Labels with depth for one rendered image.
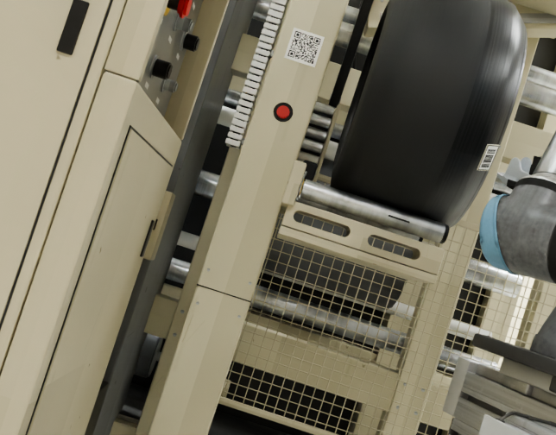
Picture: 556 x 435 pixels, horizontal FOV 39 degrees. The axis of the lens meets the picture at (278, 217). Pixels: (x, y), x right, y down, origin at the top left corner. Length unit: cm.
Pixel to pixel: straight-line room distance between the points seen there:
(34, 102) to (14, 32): 10
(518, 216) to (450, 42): 59
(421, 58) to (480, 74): 13
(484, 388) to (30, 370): 65
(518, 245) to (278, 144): 79
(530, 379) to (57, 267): 66
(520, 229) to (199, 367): 90
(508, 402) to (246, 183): 88
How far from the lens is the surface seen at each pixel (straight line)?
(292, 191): 172
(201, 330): 184
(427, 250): 176
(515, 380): 120
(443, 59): 171
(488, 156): 174
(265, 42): 194
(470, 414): 126
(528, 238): 121
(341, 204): 177
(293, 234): 173
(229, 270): 183
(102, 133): 109
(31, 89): 112
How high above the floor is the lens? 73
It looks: 3 degrees up
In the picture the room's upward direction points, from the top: 18 degrees clockwise
